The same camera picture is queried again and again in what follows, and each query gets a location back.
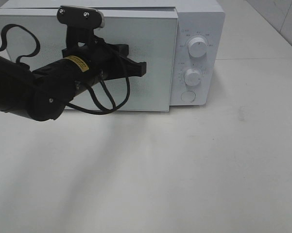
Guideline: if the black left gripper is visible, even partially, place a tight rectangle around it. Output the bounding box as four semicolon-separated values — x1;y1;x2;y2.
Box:
57;5;146;81

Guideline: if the white microwave door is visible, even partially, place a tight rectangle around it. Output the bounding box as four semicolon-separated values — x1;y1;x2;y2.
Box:
0;8;178;111

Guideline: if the round white door button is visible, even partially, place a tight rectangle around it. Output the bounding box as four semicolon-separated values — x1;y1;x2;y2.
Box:
181;91;196;103

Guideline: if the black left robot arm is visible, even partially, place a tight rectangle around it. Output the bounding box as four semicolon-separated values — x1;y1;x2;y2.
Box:
0;5;147;121

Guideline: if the upper white power knob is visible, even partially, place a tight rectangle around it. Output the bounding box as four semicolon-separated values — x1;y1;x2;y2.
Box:
187;35;208;58

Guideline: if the lower white timer knob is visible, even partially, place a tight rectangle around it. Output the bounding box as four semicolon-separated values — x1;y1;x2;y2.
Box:
184;68;202;86

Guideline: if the white microwave oven body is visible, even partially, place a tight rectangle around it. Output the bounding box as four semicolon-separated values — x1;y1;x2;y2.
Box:
0;0;225;108

